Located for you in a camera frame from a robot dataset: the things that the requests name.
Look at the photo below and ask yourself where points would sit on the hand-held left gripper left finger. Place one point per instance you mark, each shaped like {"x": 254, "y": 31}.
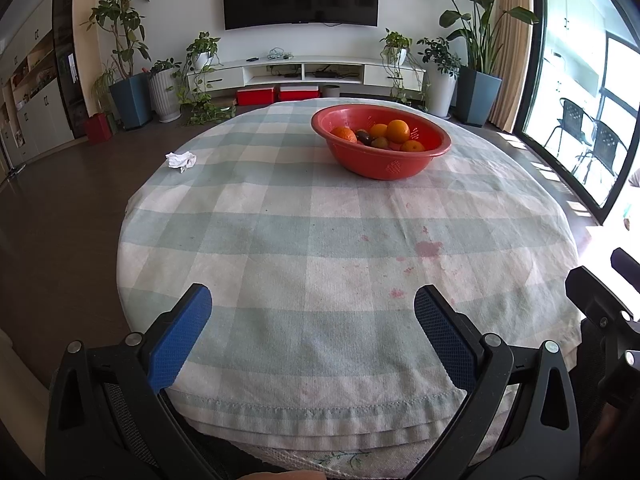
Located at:
{"x": 177, "y": 340}

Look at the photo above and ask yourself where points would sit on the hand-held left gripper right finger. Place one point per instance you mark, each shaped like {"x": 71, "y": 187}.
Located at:
{"x": 445, "y": 340}

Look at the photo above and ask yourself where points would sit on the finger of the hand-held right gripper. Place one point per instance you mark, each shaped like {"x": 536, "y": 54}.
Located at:
{"x": 592, "y": 297}
{"x": 625, "y": 262}

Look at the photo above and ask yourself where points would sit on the red plastic colander bowl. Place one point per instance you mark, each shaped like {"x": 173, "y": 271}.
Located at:
{"x": 380, "y": 165}

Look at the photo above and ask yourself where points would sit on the orange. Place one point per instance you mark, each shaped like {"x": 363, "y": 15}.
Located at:
{"x": 413, "y": 147}
{"x": 378, "y": 130}
{"x": 397, "y": 130}

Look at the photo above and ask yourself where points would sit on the white floral under cloth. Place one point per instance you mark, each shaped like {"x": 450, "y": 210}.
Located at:
{"x": 340, "y": 460}

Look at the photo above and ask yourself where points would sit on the green white checkered tablecloth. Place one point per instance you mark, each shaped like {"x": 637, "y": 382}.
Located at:
{"x": 300, "y": 220}

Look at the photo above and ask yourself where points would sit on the crumpled white tissue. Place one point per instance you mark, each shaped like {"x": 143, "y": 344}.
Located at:
{"x": 181, "y": 160}

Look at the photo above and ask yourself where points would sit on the large-leaf plant blue pot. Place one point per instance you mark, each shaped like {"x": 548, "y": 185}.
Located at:
{"x": 477, "y": 97}

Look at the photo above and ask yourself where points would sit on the red floor container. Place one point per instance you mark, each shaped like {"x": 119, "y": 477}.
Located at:
{"x": 97, "y": 129}

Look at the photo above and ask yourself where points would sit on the beige curtain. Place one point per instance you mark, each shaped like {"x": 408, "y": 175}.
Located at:
{"x": 515, "y": 60}

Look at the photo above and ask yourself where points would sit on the tall tree plant blue pot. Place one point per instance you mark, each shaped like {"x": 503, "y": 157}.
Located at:
{"x": 131, "y": 102}

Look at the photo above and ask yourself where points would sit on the plant in white ribbed pot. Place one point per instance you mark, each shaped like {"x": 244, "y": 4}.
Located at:
{"x": 164, "y": 95}

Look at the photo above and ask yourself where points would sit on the bushy plant tall white pot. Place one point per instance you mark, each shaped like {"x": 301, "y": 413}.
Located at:
{"x": 440, "y": 92}

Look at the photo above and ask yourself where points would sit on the white balcony cabinets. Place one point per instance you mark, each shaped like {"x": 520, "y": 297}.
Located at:
{"x": 575, "y": 20}

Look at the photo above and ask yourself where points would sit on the red storage box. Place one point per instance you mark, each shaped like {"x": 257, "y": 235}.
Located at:
{"x": 256, "y": 96}
{"x": 298, "y": 93}

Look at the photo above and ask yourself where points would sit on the white television cabinet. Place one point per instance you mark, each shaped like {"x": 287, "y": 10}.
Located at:
{"x": 390, "y": 74}

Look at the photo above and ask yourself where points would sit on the grey round pot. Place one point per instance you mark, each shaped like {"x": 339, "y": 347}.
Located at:
{"x": 331, "y": 92}

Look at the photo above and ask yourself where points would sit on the dark tall cabinet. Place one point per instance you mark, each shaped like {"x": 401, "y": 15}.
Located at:
{"x": 65, "y": 85}

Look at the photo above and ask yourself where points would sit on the black shelf device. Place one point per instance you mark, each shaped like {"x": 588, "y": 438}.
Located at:
{"x": 335, "y": 75}

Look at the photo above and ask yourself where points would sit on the trailing pothos plant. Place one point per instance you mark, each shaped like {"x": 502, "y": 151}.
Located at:
{"x": 202, "y": 50}
{"x": 395, "y": 42}

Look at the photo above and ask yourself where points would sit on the black sliding door frame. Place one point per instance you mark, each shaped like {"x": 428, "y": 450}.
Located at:
{"x": 530, "y": 60}

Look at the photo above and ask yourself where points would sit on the beige wall cabinet unit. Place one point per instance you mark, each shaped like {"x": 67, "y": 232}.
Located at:
{"x": 45, "y": 110}

